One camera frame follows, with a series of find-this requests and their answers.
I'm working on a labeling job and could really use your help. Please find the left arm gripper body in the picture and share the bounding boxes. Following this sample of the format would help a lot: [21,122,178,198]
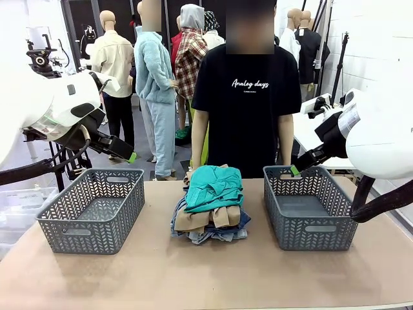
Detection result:
[60,109,107,152]

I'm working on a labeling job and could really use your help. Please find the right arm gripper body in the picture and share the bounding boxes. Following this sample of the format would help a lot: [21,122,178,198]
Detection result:
[314,110,349,160]

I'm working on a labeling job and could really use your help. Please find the dark blue denim jeans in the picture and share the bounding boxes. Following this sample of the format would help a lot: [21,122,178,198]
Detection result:
[170,193,252,240]

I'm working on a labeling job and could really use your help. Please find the teal top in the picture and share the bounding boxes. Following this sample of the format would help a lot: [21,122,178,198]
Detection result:
[183,164,245,214]

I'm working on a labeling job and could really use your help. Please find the tan garment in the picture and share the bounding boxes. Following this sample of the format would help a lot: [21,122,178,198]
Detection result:
[174,163,241,232]

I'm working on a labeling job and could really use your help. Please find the person's left forearm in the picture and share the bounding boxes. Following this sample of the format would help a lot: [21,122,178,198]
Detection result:
[276,112,294,167]

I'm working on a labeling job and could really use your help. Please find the person's right forearm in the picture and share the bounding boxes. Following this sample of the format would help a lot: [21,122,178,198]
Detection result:
[192,109,210,172]

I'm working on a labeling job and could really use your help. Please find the white table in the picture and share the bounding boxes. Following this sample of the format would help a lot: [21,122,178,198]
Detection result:
[292,106,356,171]

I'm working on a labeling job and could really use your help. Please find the black light stand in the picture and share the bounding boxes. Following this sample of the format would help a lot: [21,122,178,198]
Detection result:
[330,31,351,105]

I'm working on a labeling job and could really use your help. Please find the person in black T-shirt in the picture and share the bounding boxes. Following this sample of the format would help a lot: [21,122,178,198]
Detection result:
[192,0,303,179]

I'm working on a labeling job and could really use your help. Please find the mannequin in cream jacket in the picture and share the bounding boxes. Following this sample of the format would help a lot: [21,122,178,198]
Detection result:
[90,9,136,161]

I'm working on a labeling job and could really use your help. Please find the grey plastic lattice basket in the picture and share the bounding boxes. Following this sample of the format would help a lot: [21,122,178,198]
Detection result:
[263,165,359,252]
[35,167,146,256]

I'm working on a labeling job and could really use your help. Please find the mannequin in blue fleece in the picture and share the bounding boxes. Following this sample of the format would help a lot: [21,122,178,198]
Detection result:
[134,0,179,181]

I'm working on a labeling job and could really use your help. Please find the mannequin in black jacket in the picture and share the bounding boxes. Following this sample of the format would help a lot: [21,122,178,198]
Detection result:
[295,10,330,85]

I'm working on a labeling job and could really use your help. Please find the clear plastic storage box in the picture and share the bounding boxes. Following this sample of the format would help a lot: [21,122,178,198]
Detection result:
[0,185,59,259]

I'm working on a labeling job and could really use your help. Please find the white and black background device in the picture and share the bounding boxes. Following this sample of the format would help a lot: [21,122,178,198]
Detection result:
[79,23,96,61]

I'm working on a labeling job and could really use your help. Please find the mannequin in white shirt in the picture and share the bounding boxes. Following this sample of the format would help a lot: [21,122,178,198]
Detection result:
[279,8,303,65]

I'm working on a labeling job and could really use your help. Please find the mannequin in plaid shirt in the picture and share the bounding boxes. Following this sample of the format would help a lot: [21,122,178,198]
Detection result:
[174,3,210,130]

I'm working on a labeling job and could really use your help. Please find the mannequin in red top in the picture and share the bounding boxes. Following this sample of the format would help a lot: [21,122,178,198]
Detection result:
[170,15,183,68]

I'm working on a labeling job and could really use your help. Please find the light blue denim jeans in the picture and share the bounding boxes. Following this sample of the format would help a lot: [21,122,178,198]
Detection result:
[170,225,248,245]

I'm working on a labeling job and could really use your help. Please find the mannequin with patterned bucket hat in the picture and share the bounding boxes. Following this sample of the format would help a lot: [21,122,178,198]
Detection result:
[202,10,226,51]

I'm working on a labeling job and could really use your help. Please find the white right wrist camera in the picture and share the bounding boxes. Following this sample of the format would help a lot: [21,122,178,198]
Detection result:
[299,92,343,119]

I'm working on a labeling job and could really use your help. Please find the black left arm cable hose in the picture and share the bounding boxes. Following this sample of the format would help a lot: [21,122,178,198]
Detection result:
[0,124,93,187]

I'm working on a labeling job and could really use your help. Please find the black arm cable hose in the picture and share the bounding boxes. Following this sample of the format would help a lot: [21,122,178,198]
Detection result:
[0,124,93,187]
[350,176,413,223]

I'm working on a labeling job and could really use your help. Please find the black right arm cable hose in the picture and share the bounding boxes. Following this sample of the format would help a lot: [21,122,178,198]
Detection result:
[350,176,413,223]

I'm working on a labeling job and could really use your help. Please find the black camera tripod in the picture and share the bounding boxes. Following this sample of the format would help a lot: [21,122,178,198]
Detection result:
[25,34,93,192]

